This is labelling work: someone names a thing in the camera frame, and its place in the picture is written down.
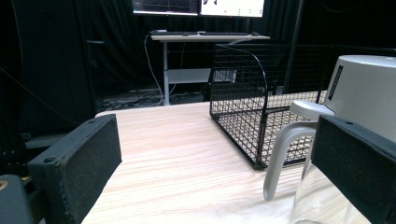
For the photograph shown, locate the white standing desk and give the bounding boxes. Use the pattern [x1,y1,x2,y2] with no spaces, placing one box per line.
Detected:
[150,33,271,106]

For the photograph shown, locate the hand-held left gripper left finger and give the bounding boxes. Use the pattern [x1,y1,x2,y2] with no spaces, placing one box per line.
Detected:
[27,113,123,224]

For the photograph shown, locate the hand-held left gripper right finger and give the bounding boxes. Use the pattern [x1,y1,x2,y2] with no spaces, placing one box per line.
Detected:
[310,114,396,224]

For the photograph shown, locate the black wire mesh basket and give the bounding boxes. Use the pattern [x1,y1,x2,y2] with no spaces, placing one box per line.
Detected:
[209,43,396,171]

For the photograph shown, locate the black keyboard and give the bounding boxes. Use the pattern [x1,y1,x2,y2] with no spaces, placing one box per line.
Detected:
[148,30,199,36]
[199,31,250,36]

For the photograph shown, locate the black curtain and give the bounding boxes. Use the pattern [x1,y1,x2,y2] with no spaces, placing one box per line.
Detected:
[12,0,396,132]

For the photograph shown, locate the clear pitcher with white lid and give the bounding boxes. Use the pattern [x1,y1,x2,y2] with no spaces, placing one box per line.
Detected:
[262,54,396,224]

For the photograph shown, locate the computer monitor with dark screen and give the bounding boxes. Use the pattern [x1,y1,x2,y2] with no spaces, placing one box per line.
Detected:
[132,0,200,17]

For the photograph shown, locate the computer monitor with white screen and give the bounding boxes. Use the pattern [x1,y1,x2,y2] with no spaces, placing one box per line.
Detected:
[199,0,266,19]

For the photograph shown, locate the white cable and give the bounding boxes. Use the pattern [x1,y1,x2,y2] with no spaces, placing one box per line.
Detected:
[143,33,165,107]

